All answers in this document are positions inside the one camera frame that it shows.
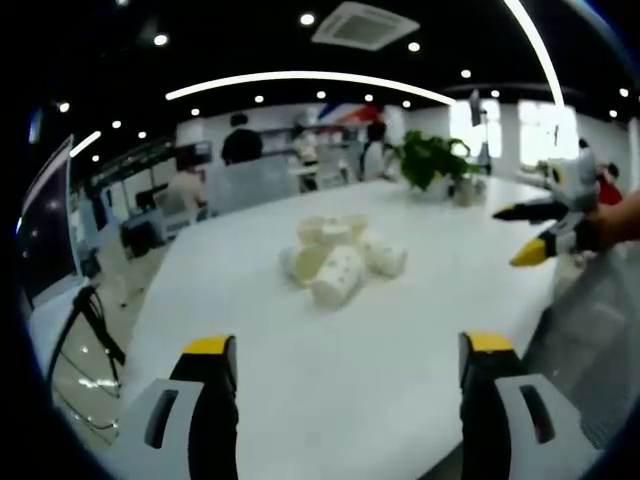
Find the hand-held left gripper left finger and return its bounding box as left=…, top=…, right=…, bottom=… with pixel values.
left=107, top=333, right=240, bottom=480

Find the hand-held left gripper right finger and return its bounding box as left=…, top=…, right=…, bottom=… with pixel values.
left=457, top=329, right=601, bottom=480

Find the pile of white paper cups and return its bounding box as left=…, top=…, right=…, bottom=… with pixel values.
left=278, top=213, right=409, bottom=312

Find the small beige cup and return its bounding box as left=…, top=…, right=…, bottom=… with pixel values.
left=452, top=178, right=489, bottom=208

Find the person's right hand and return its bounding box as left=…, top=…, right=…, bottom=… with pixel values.
left=585, top=188, right=640, bottom=252

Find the green potted plant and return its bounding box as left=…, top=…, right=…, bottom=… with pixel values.
left=383, top=129, right=482, bottom=200

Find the curved ceiling light strip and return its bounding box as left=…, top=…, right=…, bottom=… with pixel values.
left=502, top=0, right=569, bottom=109
left=164, top=70, right=459, bottom=105

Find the white side desk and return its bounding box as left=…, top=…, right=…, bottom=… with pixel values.
left=27, top=278, right=101, bottom=386

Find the white table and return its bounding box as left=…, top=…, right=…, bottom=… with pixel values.
left=118, top=177, right=604, bottom=480

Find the black office chair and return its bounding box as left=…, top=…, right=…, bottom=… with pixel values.
left=119, top=218, right=167, bottom=260

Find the dark computer monitor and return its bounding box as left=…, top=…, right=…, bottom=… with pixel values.
left=17, top=133, right=85, bottom=307

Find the ceiling air conditioner vent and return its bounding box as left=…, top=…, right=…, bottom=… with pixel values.
left=310, top=1, right=421, bottom=52

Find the grey desk partition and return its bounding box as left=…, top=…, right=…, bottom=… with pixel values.
left=203, top=154, right=302, bottom=217

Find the black cable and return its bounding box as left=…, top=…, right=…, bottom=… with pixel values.
left=45, top=285, right=127, bottom=399

